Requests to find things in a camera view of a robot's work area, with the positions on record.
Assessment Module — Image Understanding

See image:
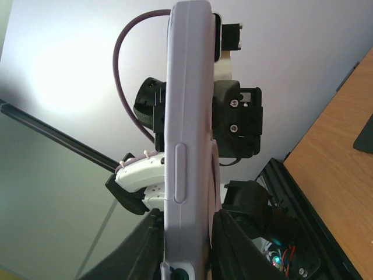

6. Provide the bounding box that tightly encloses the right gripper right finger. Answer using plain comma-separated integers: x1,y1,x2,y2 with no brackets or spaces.
210,209,287,280

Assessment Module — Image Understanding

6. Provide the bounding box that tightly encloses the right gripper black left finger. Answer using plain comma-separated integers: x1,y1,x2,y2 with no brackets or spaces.
80,209,164,280

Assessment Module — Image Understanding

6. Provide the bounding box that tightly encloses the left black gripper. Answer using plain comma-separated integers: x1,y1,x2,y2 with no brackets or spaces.
132,23,265,160

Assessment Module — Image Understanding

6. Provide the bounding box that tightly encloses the black phone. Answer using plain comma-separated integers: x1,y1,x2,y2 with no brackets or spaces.
213,13,222,62
353,114,373,154

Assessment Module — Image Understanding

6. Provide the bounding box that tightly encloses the lavender phone case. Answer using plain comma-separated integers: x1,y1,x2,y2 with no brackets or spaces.
161,1,221,279

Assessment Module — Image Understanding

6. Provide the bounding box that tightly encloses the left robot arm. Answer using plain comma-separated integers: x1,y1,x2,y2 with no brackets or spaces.
105,77,263,215

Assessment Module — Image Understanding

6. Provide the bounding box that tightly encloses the small green led board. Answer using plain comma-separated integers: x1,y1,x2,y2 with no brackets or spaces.
261,241,297,277

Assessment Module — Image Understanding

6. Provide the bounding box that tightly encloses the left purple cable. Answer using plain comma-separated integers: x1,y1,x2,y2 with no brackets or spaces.
112,9,173,144

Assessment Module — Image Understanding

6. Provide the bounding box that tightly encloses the left black frame post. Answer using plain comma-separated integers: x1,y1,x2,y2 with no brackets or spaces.
1,99,119,173

